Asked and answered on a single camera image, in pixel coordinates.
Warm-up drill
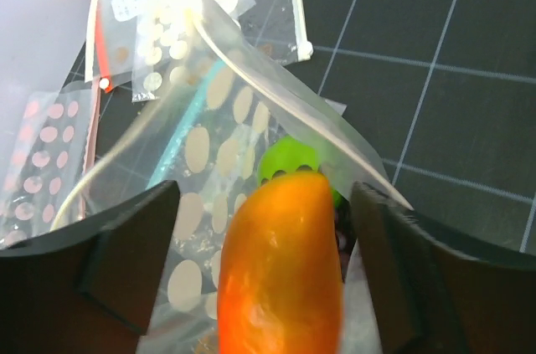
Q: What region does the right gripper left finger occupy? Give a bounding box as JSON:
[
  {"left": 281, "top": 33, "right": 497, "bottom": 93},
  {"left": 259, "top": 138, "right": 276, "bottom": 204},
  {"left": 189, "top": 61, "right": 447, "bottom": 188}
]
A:
[{"left": 1, "top": 181, "right": 180, "bottom": 353}]

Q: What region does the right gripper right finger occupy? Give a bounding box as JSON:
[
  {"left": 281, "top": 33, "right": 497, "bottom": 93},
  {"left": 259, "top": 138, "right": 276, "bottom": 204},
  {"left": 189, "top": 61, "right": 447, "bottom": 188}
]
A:
[{"left": 349, "top": 182, "right": 535, "bottom": 353}]

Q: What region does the orange green toy mango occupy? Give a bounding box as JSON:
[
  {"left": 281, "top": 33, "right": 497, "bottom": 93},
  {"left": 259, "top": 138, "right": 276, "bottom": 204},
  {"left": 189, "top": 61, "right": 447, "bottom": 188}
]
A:
[{"left": 217, "top": 172, "right": 343, "bottom": 353}]

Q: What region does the green toy watermelon ball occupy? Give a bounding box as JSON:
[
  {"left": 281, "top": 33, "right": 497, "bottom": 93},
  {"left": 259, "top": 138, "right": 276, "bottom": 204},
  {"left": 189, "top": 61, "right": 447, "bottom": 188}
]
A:
[{"left": 256, "top": 135, "right": 324, "bottom": 187}]

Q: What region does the white-dotted zip bag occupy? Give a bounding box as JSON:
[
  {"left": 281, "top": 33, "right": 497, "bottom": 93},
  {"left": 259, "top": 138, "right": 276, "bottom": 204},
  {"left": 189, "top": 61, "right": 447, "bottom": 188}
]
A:
[{"left": 54, "top": 3, "right": 405, "bottom": 353}]

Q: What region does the purple toy grape bunch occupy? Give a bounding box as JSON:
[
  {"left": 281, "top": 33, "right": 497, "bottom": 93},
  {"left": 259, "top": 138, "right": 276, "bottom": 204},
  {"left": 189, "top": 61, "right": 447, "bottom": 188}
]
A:
[{"left": 335, "top": 199, "right": 356, "bottom": 281}]

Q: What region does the pink-dotted zip bag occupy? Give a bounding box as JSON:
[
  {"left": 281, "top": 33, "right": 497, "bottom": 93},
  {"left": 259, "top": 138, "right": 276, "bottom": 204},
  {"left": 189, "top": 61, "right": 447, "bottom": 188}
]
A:
[{"left": 1, "top": 81, "right": 99, "bottom": 249}]

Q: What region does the blue zipper clear bag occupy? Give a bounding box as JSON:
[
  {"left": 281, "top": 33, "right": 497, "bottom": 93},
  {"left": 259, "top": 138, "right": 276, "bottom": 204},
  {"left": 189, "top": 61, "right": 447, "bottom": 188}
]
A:
[{"left": 147, "top": 59, "right": 225, "bottom": 189}]

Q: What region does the red zipper clear bag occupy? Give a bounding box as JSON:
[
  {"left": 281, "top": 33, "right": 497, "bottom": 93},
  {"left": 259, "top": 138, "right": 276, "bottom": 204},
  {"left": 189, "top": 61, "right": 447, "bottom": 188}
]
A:
[{"left": 84, "top": 0, "right": 142, "bottom": 94}]

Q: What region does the white-dotted bag stack top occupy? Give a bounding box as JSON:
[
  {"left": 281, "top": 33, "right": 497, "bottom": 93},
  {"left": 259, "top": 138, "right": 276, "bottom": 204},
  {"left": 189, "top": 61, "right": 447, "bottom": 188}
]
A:
[{"left": 124, "top": 0, "right": 255, "bottom": 102}]

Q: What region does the white zipper clear bag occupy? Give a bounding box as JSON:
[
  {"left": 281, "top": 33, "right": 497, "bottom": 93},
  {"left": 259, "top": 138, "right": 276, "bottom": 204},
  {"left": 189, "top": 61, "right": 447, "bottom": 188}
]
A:
[{"left": 239, "top": 0, "right": 313, "bottom": 66}]

